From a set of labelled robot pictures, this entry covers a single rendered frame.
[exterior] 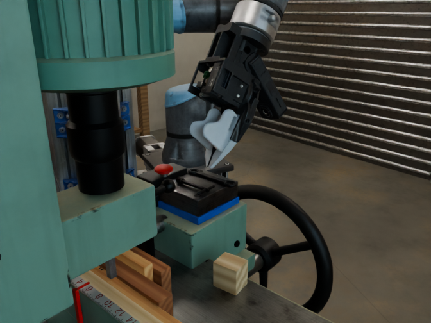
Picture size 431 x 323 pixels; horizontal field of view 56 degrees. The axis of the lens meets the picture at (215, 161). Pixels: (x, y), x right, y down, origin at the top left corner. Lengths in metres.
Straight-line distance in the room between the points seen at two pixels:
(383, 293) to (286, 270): 0.46
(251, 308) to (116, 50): 0.36
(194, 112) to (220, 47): 0.56
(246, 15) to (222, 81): 0.11
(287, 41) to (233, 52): 3.46
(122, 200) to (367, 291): 1.79
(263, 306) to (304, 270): 1.64
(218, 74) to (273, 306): 0.33
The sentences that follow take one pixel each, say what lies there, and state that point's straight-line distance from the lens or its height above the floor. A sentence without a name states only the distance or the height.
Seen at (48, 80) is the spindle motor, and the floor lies 1.21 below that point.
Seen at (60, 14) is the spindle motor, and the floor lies 1.26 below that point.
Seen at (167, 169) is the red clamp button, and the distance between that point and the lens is 0.65.
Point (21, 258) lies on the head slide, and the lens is 0.37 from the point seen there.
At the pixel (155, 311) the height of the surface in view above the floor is 0.94.
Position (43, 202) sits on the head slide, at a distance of 0.36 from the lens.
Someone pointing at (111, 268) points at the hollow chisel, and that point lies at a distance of 0.53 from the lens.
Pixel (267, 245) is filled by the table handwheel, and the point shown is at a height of 0.84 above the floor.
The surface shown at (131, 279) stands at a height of 0.94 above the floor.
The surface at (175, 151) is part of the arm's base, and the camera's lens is 1.21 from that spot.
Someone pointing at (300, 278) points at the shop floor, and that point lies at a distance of 2.14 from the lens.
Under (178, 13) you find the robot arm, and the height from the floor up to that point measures 1.26.
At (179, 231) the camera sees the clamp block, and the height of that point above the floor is 0.95.
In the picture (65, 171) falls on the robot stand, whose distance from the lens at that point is 1.32.
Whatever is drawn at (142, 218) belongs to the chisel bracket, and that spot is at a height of 1.03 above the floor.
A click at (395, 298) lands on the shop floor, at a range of 2.15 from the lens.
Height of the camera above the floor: 1.26
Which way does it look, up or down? 21 degrees down
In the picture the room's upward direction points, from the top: straight up
